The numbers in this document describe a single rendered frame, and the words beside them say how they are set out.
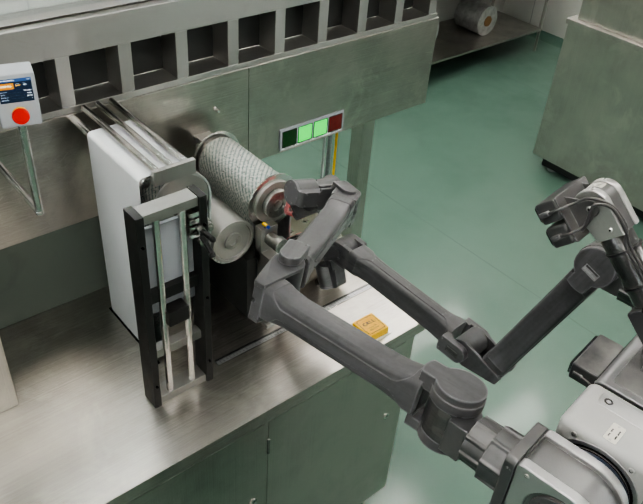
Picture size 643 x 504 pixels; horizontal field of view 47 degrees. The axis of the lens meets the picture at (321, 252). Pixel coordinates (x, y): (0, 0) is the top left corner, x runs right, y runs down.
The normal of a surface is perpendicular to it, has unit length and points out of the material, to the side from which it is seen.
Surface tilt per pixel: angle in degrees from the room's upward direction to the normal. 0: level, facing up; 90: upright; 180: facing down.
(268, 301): 78
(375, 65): 90
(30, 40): 90
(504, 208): 0
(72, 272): 90
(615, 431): 0
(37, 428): 0
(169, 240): 90
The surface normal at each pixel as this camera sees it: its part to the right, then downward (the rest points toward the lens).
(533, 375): 0.07, -0.79
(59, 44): 0.63, 0.51
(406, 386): -0.60, 0.27
